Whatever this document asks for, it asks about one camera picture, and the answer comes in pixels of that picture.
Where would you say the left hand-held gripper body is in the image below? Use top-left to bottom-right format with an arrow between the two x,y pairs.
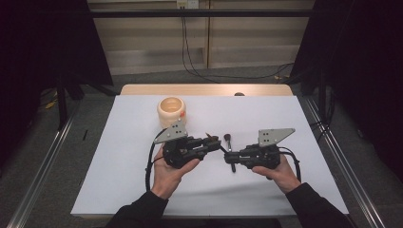
154,118 -> 207,169

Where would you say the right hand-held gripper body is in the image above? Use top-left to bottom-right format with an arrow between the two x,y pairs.
240,127 -> 297,169

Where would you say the black makeup brush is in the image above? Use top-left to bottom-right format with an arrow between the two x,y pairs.
223,133 -> 237,174

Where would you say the cream ribbed cup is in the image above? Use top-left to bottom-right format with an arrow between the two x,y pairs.
157,96 -> 187,129

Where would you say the person's left hand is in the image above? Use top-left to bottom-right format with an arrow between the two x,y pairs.
151,145 -> 202,200

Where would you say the person's right hand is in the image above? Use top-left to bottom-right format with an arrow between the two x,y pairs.
251,154 -> 302,195

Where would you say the white table sheet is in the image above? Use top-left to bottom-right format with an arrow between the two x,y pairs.
69,94 -> 350,219

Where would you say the black metal stand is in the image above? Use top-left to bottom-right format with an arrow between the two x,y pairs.
56,73 -> 69,131
317,68 -> 328,124

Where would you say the yellowish vertical pole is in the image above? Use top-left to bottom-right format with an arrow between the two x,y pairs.
206,0 -> 212,69

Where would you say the black horizontal bar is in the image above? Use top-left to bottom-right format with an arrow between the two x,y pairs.
89,9 -> 313,19

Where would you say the black curtain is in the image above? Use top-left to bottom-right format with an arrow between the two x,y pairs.
289,0 -> 403,183
0,0 -> 114,169

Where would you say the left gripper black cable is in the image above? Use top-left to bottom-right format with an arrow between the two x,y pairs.
144,127 -> 168,193

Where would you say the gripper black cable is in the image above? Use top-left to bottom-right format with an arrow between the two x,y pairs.
144,127 -> 168,193
278,145 -> 302,183

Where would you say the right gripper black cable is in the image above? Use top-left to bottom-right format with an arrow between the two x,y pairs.
278,145 -> 302,183

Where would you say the black wall cable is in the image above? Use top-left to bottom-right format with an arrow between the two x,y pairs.
181,16 -> 221,85
183,16 -> 296,81

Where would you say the aluminium floor rail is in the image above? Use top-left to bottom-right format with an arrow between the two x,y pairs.
303,97 -> 387,228
6,103 -> 84,228

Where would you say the white wall socket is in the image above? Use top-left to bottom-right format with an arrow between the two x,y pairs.
176,0 -> 200,10

